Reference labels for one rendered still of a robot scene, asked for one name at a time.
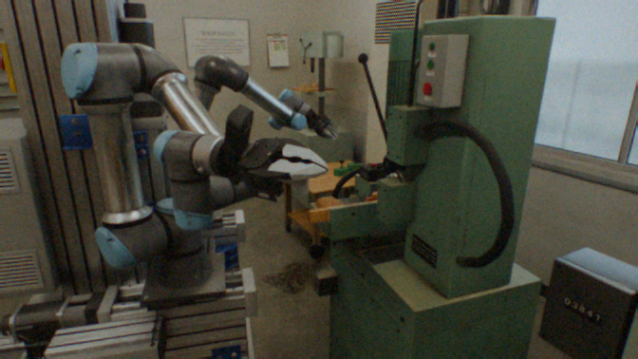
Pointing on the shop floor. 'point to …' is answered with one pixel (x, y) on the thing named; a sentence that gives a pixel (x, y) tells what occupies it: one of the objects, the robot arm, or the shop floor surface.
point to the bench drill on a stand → (310, 44)
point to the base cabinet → (358, 296)
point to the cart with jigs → (323, 184)
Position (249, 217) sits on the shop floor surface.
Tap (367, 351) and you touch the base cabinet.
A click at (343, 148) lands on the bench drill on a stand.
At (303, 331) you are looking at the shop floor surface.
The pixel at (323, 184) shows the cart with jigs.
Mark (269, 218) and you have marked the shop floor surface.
